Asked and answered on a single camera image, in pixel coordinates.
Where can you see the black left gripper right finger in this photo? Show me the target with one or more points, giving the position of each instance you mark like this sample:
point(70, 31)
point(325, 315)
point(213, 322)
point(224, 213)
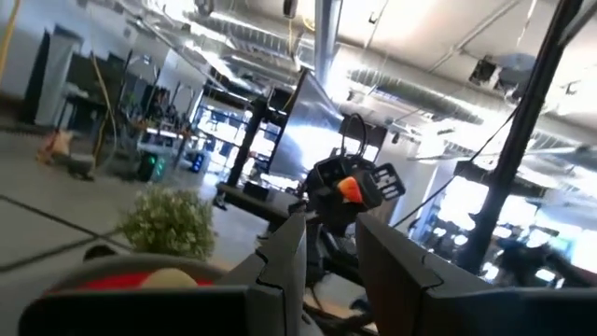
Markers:
point(466, 312)

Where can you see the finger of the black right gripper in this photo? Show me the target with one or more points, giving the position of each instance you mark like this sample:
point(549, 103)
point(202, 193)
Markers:
point(332, 191)
point(384, 184)

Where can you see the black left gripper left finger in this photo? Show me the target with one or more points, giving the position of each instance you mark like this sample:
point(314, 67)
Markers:
point(186, 312)

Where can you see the small orange pepper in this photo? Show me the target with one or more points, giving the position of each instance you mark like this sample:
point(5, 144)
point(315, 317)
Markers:
point(350, 190)

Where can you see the red collapsible bowl grey rim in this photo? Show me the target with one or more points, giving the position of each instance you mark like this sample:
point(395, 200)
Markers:
point(93, 268)

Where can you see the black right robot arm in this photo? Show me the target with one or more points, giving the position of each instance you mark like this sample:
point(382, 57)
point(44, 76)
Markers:
point(326, 261)

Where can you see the large tilted monitor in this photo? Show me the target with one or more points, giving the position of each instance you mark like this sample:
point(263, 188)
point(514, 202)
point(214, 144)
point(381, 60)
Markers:
point(303, 135)

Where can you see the black desk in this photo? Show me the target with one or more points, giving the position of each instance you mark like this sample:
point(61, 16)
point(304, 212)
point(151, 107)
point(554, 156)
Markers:
point(261, 205)

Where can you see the small black desk box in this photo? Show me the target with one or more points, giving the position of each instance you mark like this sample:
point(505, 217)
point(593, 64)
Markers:
point(255, 190)

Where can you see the potted green artificial plant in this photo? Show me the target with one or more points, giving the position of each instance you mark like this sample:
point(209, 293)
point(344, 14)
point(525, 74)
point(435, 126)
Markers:
point(168, 224)

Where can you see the black monitor stand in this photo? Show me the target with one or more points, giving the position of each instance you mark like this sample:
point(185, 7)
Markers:
point(245, 144)

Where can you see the computer with green lights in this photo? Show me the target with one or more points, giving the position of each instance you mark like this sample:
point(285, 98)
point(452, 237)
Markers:
point(149, 168)

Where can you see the orange floor object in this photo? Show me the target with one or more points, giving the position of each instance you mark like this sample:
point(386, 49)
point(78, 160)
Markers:
point(56, 147)

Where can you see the silver spiral duct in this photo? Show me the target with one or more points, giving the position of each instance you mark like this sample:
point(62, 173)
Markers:
point(415, 95)

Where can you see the black aluminium rig frame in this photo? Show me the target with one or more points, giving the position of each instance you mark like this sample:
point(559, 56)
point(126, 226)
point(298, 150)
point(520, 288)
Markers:
point(519, 140)

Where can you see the silver vertical duct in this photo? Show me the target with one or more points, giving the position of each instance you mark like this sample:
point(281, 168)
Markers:
point(326, 37)

